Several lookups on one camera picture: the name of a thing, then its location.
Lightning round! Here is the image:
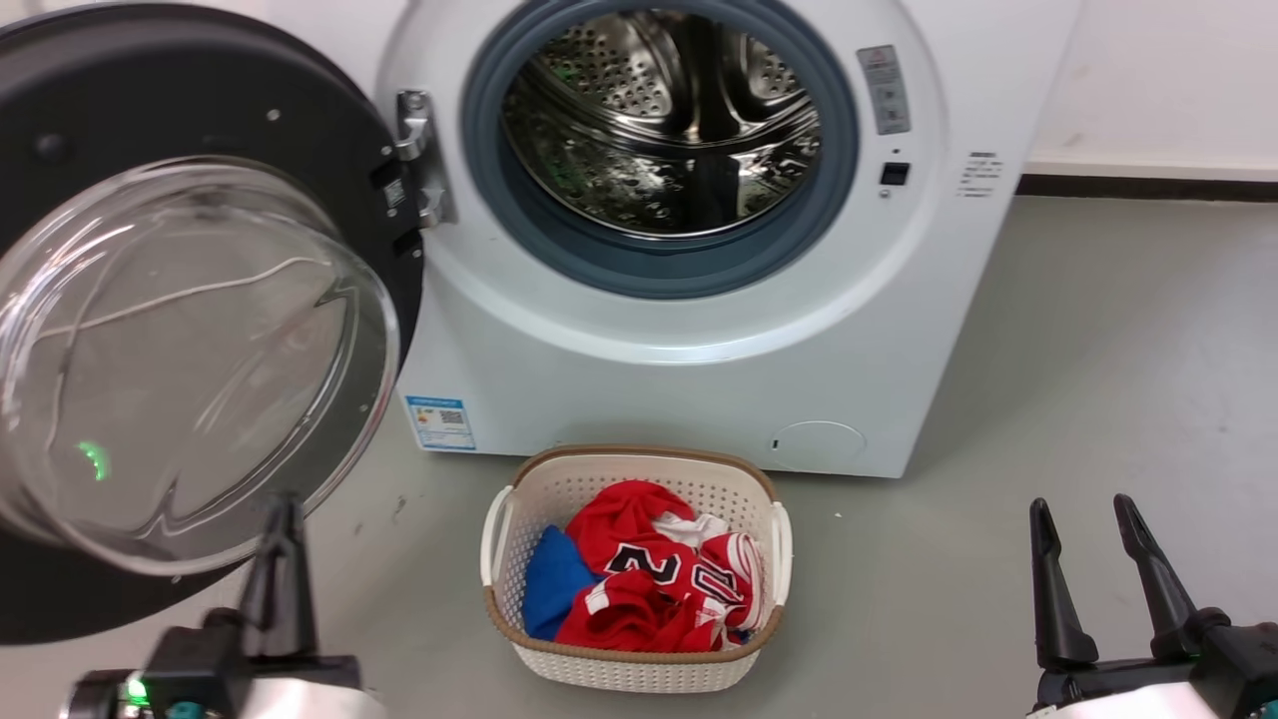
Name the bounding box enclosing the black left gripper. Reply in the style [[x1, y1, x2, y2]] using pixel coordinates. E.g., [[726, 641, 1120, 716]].
[[60, 494, 362, 719]]

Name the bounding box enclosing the black round glass washer door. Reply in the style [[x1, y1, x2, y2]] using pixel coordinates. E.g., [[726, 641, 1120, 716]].
[[0, 3, 425, 645]]

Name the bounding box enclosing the white power cable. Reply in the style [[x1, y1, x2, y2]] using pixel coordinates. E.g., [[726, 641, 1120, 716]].
[[0, 255, 335, 430]]

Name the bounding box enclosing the white front-load washing machine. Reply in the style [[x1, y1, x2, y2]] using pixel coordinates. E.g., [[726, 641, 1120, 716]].
[[374, 0, 1084, 478]]

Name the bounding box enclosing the white plastic laundry basket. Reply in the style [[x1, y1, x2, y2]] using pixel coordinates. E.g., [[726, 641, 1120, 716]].
[[480, 445, 793, 694]]

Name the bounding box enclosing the grey warning sticker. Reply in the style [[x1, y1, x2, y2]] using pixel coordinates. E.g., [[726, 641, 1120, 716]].
[[857, 45, 912, 136]]

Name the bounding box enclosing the small black text sticker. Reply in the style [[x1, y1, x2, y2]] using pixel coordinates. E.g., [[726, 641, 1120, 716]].
[[958, 152, 1002, 198]]

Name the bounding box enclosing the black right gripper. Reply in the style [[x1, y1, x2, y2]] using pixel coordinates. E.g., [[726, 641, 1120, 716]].
[[1028, 493, 1278, 719]]

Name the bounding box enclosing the red basketball jersey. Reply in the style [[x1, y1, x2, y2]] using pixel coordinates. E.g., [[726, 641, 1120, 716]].
[[554, 480, 770, 653]]

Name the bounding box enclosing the blue white energy label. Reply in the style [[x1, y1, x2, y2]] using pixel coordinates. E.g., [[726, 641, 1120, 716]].
[[404, 394, 477, 452]]

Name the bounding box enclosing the round white filter cover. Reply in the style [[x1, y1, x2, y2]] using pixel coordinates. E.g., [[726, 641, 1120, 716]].
[[771, 419, 867, 470]]

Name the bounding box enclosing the blue garment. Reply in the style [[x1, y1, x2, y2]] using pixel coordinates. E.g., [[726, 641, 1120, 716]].
[[522, 525, 600, 642]]

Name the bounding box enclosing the silver door hinge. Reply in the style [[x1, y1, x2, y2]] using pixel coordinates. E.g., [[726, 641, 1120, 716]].
[[394, 90, 458, 229]]

